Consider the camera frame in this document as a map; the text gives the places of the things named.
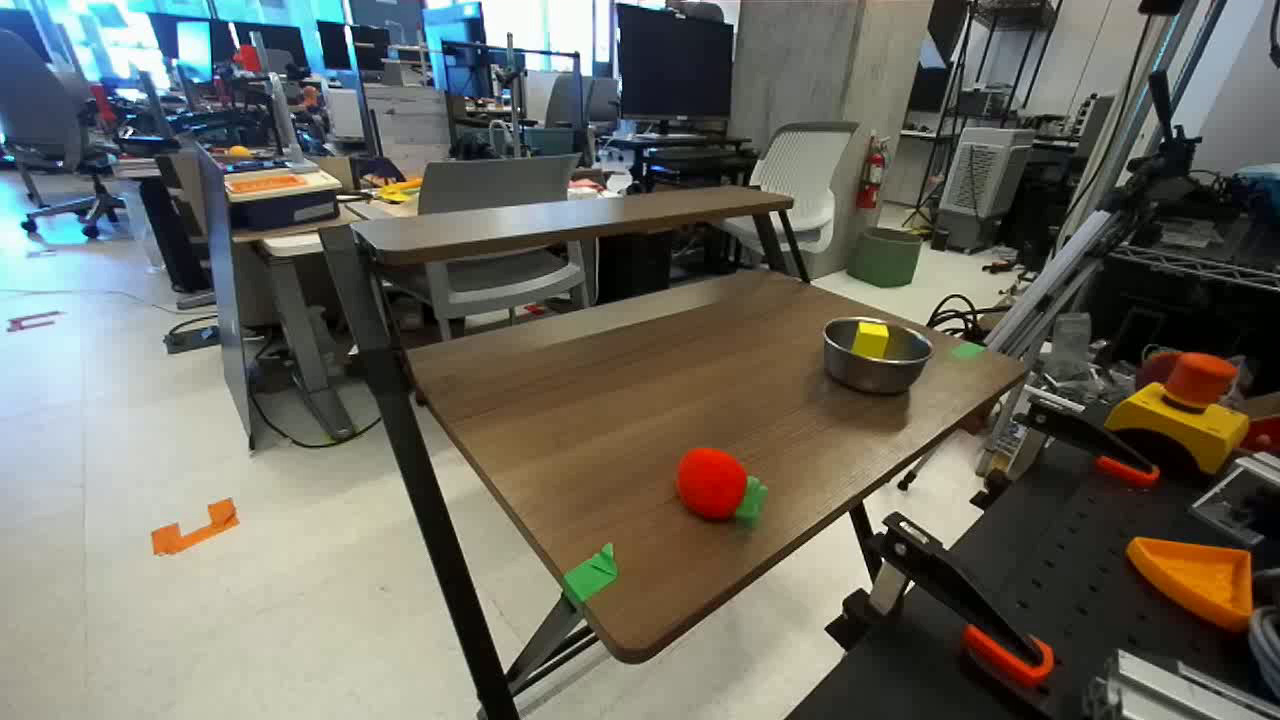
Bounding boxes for red plush toy green leaf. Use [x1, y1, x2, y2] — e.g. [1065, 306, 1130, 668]
[672, 445, 770, 529]

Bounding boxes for brown wooden table black legs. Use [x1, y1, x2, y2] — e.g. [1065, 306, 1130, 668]
[348, 268, 1030, 720]

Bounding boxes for narrow brown wooden table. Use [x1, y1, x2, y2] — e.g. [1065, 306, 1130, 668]
[348, 186, 814, 291]

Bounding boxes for round metal bowl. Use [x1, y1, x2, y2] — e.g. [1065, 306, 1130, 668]
[814, 312, 934, 401]

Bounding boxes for yellow block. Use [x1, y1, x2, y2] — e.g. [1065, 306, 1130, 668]
[852, 318, 897, 366]

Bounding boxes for grey chair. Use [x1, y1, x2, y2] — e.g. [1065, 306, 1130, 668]
[411, 151, 596, 346]

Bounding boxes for white chair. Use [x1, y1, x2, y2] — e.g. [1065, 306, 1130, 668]
[716, 119, 863, 280]

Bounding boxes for green bin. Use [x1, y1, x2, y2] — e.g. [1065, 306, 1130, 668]
[844, 225, 927, 291]

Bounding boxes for red fire extinguisher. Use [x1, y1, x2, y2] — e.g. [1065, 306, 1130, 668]
[852, 133, 891, 218]

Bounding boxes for black monitor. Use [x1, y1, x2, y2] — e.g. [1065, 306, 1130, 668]
[612, 0, 734, 126]

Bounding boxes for grey cabinet unit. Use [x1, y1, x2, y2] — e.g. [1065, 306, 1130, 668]
[932, 119, 1045, 258]

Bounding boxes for black box orange lid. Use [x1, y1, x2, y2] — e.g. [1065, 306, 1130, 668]
[219, 166, 348, 231]

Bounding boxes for grey panel desk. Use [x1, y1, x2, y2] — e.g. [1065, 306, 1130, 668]
[194, 144, 373, 451]

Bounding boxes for white diagonal pole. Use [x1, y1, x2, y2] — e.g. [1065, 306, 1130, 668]
[984, 205, 1137, 355]

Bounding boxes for black perforated base board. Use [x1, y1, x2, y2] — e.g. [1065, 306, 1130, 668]
[785, 436, 1280, 720]

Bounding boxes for orange floor tape marker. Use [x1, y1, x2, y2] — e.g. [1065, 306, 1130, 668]
[148, 495, 242, 560]

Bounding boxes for yellow emergency stop red button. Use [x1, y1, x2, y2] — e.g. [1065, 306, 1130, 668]
[1098, 350, 1256, 481]

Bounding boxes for orange triangular plastic piece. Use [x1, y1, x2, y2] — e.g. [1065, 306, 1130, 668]
[1121, 531, 1258, 635]

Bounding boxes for dark office chair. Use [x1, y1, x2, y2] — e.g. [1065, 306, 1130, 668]
[0, 30, 132, 245]

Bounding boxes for black floor cable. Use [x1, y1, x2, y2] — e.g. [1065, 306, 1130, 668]
[918, 289, 994, 346]

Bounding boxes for black clamp orange handle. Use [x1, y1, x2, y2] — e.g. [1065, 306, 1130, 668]
[870, 512, 1059, 698]
[1013, 398, 1166, 494]

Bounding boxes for grey metal mount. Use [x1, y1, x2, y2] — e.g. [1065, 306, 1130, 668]
[975, 312, 1111, 484]

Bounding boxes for small silver square bracket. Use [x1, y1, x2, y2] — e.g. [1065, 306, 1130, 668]
[1189, 451, 1280, 547]

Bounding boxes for long aluminium extrusion rail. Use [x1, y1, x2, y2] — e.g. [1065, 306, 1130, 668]
[1080, 648, 1280, 720]

